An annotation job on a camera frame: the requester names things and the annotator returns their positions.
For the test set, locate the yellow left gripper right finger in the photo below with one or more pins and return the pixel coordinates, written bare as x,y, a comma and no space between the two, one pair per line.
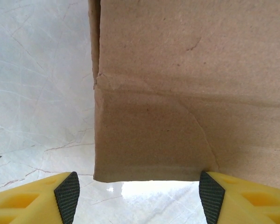
259,203

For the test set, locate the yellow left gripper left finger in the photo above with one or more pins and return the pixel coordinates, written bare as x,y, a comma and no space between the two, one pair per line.
21,203

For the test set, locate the brown cardboard box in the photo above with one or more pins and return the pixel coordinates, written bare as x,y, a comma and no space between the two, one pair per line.
189,93

